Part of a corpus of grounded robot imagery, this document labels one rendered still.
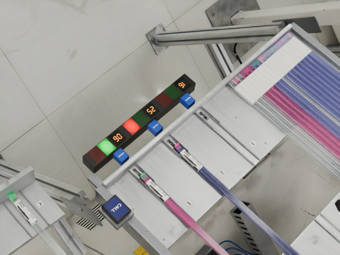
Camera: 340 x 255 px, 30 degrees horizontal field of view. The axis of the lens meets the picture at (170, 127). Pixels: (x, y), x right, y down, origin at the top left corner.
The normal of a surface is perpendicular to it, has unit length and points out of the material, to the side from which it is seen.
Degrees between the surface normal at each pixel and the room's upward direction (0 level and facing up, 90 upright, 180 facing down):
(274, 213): 0
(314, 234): 42
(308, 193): 0
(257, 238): 0
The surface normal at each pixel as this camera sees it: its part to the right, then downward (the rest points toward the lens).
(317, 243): 0.10, -0.48
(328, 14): -0.70, 0.59
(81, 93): 0.55, 0.08
